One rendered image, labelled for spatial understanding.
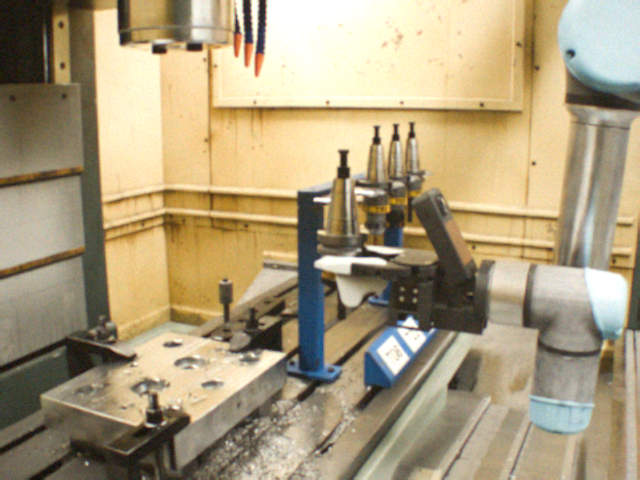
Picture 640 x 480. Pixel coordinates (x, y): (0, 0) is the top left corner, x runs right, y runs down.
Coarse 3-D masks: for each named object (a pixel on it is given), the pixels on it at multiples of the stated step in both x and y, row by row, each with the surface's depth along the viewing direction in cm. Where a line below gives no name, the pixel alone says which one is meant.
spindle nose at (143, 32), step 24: (120, 0) 81; (144, 0) 79; (168, 0) 78; (192, 0) 79; (216, 0) 81; (120, 24) 82; (144, 24) 79; (168, 24) 79; (192, 24) 80; (216, 24) 82; (144, 48) 87; (168, 48) 89; (216, 48) 91
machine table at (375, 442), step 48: (288, 288) 168; (288, 336) 134; (336, 336) 134; (288, 384) 111; (336, 384) 111; (432, 384) 118; (0, 432) 92; (48, 432) 92; (288, 432) 95; (384, 432) 99
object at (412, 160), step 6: (408, 144) 139; (414, 144) 138; (408, 150) 139; (414, 150) 138; (408, 156) 139; (414, 156) 139; (408, 162) 139; (414, 162) 139; (420, 162) 140; (408, 168) 139; (414, 168) 139; (420, 168) 140
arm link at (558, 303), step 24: (528, 288) 70; (552, 288) 69; (576, 288) 69; (600, 288) 68; (624, 288) 67; (528, 312) 71; (552, 312) 69; (576, 312) 68; (600, 312) 67; (624, 312) 67; (552, 336) 70; (576, 336) 69; (600, 336) 68
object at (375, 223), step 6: (366, 216) 122; (372, 216) 121; (378, 216) 121; (384, 216) 122; (366, 222) 122; (372, 222) 121; (378, 222) 121; (384, 222) 122; (366, 228) 122; (372, 228) 121; (378, 228) 121; (384, 228) 122; (372, 234) 122; (378, 234) 122
